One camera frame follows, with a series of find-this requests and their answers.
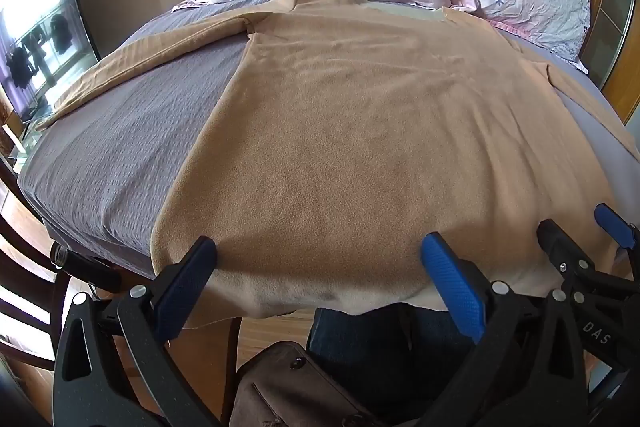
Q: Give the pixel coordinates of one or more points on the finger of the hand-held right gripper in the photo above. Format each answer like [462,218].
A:
[556,241]
[611,219]

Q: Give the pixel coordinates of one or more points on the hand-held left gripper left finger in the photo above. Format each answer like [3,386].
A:
[186,284]

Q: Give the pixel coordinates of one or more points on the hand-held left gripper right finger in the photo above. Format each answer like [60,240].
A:
[452,287]

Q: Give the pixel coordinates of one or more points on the beige fleece shirt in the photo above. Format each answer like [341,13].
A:
[350,132]

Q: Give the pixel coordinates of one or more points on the person's legs in jeans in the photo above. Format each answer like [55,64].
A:
[380,352]

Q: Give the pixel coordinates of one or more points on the black flashlight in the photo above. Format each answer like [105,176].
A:
[82,268]

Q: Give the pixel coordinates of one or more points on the brown bag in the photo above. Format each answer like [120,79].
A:
[295,392]

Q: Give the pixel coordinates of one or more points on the bed with grey sheet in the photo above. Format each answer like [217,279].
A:
[125,132]

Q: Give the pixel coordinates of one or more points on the dark wooden chair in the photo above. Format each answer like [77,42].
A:
[20,257]

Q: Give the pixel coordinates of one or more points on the wooden headboard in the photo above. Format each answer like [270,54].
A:
[617,7]

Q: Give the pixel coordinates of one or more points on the glass television stand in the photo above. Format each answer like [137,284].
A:
[22,139]

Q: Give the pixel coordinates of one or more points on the television screen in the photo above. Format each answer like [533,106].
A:
[45,22]

